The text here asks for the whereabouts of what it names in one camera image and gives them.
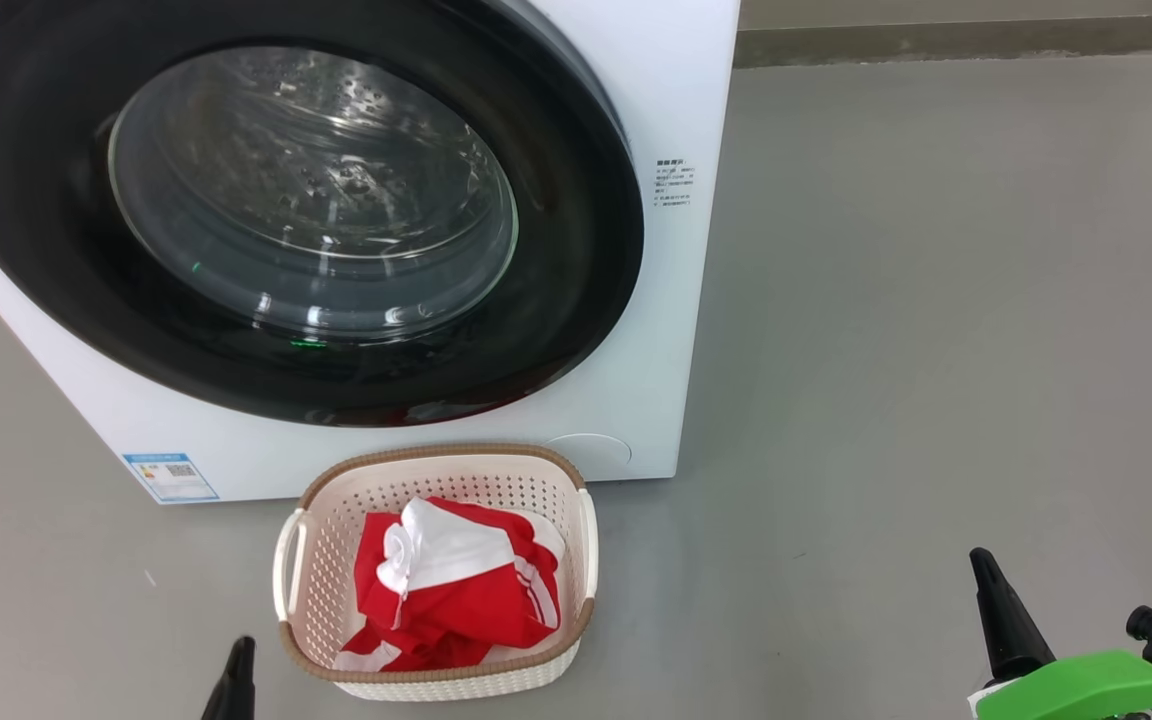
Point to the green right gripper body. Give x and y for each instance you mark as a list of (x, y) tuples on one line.
[(1086, 690)]

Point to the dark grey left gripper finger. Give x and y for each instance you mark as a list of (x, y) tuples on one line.
[(236, 690)]

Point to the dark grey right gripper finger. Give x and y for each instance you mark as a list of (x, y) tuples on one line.
[(1011, 630)]

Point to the red and white garment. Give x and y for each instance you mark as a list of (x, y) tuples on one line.
[(466, 600)]

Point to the black round washing machine door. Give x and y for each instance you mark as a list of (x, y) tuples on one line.
[(26, 180)]

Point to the cream perforated laundry basket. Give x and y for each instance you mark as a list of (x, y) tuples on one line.
[(321, 560)]

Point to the white front-load washing machine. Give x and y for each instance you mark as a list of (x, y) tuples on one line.
[(686, 90)]

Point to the blue energy label sticker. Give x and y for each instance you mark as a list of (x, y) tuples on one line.
[(171, 478)]

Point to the round white filter cover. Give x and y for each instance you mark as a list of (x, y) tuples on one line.
[(586, 452)]

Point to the grey wall baseboard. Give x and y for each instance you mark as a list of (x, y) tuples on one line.
[(976, 40)]

